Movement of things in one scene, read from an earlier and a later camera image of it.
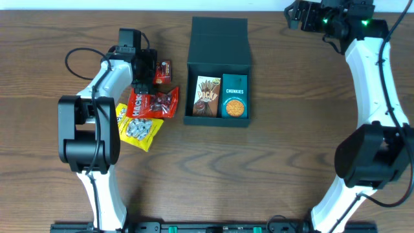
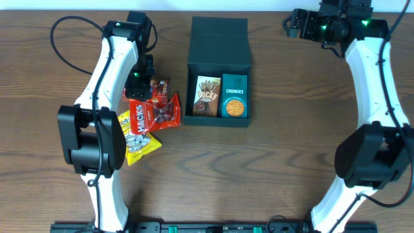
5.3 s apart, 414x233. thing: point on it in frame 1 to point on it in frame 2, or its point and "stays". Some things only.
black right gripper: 311,10 to 309,17
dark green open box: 218,45 stays
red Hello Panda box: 163,72 to 160,91
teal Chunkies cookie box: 234,96 stays
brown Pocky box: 207,96 stays
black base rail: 215,227 stays
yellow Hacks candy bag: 136,132 to 137,145
